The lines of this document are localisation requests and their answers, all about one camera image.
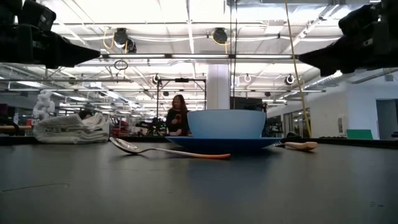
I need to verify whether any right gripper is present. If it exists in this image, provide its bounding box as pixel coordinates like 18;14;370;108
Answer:
298;0;398;77

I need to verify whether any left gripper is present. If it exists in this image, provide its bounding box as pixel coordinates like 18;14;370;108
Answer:
0;24;101;69

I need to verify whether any metal fork beige handle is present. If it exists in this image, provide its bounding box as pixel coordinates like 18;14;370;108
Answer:
275;141;319;152

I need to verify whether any light blue bowl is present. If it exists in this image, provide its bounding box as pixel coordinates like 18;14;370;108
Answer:
187;109;267;139

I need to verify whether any blue plate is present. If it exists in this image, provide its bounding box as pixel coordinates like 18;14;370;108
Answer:
165;136;283;154

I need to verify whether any white robot figure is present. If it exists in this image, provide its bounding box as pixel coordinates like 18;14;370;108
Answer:
32;90;56;121

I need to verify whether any grey door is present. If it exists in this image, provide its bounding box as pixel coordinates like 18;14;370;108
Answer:
376;98;398;140

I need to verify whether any folded white towel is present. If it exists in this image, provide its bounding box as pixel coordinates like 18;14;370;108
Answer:
33;112;110;144

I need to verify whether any green board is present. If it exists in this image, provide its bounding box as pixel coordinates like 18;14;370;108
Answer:
346;129;374;140

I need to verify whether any wooden bar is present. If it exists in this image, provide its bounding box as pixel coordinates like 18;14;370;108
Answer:
0;124;33;131

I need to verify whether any black monitor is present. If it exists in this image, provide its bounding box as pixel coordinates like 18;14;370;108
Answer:
229;96;267;138

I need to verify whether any white column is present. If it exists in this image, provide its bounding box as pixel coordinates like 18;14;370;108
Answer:
206;63;231;110

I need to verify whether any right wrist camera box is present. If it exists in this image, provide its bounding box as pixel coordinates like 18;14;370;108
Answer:
338;3;381;35

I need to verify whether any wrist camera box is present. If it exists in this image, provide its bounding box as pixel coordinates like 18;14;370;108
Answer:
18;1;57;32
338;3;381;35

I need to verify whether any yellow hanging cable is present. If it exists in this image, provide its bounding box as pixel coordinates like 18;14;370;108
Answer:
284;0;312;139

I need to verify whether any black cable loop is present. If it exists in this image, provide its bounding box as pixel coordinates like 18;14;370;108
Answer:
113;59;129;71

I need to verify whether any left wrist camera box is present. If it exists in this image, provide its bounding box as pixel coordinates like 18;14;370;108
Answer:
18;1;57;32

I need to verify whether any large black cord reel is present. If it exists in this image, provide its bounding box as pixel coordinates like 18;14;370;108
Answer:
113;27;137;54

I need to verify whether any white wall panel box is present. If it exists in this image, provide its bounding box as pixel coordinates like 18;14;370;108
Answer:
337;114;348;134

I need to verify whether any black hanging cable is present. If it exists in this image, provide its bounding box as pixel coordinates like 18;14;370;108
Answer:
229;0;239;110

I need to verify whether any metal spoon orange handle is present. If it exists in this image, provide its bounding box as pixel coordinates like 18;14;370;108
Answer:
109;136;231;160

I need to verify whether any black frame rig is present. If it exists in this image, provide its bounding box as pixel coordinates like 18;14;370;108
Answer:
156;77;208;125

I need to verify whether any black cord reel yellow cable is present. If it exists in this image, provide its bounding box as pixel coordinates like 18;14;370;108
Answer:
211;27;229;45

